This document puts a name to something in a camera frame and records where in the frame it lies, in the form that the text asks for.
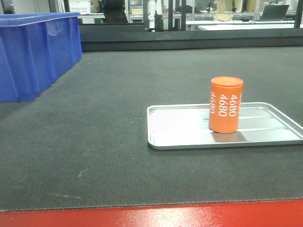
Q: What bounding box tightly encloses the orange cylindrical capacitor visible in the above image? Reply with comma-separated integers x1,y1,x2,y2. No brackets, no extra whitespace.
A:
209,77,243,134

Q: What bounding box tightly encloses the silver metal tray on conveyor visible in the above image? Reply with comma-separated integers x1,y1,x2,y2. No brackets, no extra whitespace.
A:
147,102,303,150

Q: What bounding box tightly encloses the dark conveyor belt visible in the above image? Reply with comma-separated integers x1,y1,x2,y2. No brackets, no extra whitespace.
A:
0,47,303,211

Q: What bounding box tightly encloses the blue plastic crate on conveyor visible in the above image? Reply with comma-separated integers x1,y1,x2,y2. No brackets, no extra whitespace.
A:
0,12,82,103

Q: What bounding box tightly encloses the black office chair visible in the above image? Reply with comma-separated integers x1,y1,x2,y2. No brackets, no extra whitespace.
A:
103,0,128,24

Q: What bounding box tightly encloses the white background table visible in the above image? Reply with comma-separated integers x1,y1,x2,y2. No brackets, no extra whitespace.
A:
186,20,295,31

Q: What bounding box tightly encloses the open laptop on table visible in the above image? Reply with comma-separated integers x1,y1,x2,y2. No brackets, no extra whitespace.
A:
259,5,289,21

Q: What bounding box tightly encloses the black far conveyor rail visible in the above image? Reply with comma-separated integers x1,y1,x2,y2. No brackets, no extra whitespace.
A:
80,24,303,52

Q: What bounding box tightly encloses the red conveyor side frame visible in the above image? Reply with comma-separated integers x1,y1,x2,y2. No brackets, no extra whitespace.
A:
0,200,303,227

